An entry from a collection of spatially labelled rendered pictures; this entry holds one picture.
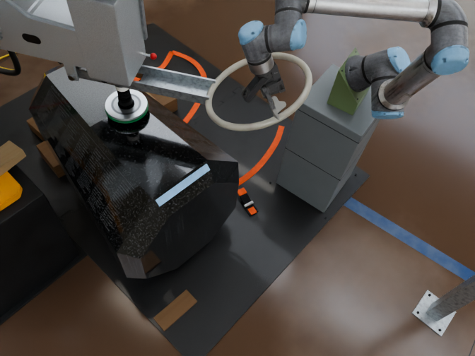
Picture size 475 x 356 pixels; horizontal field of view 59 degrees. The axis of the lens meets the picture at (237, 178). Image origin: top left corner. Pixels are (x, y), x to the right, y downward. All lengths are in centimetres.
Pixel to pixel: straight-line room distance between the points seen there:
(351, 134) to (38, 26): 157
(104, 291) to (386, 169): 215
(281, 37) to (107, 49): 78
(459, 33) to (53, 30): 154
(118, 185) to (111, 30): 73
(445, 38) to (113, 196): 155
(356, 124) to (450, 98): 188
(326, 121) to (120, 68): 111
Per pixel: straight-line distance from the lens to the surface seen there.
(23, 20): 205
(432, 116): 390
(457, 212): 340
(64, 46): 203
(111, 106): 228
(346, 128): 234
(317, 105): 239
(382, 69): 220
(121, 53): 188
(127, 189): 208
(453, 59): 163
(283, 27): 145
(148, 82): 209
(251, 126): 174
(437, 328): 295
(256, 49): 148
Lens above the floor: 253
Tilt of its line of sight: 56 degrees down
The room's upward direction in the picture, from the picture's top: 7 degrees clockwise
